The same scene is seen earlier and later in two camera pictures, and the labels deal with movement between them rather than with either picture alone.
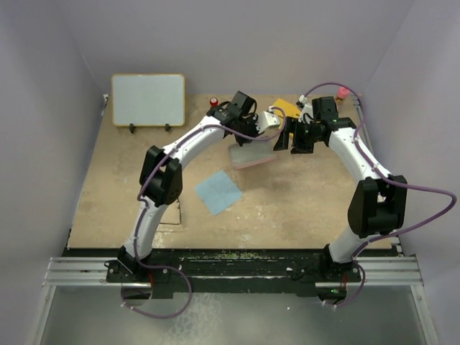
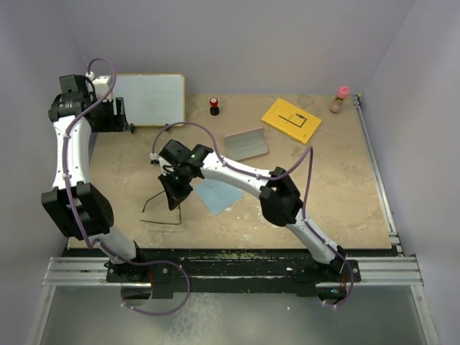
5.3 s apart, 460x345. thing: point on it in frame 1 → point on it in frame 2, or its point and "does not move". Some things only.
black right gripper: [293, 125] → [175, 197]
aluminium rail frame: [90, 272] does not move
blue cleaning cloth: [218, 192] does not move
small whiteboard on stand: [143, 100] does not move
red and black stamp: [213, 101] does not move
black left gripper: [253, 120] → [116, 123]
